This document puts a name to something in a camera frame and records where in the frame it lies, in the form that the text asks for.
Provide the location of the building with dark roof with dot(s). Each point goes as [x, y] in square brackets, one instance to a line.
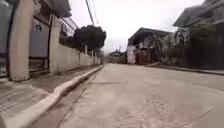
[143, 46]

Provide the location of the dark leafy tree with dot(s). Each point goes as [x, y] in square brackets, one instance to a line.
[88, 37]

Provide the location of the grey concrete road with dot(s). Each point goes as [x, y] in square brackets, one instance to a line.
[143, 96]

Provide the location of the pale concrete kerb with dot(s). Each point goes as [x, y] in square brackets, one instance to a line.
[50, 99]

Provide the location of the building with balcony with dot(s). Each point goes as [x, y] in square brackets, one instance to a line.
[60, 13]

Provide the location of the green bushes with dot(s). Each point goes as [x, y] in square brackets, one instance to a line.
[186, 50]

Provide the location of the raised concrete kerb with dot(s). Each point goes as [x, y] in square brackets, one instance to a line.
[190, 69]

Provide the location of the grey paved sidewalk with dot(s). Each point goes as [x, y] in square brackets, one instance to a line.
[23, 91]

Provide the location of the grey building with overhang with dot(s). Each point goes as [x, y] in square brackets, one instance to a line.
[205, 20]

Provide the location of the beige wall with gates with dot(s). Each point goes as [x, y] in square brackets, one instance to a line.
[63, 56]

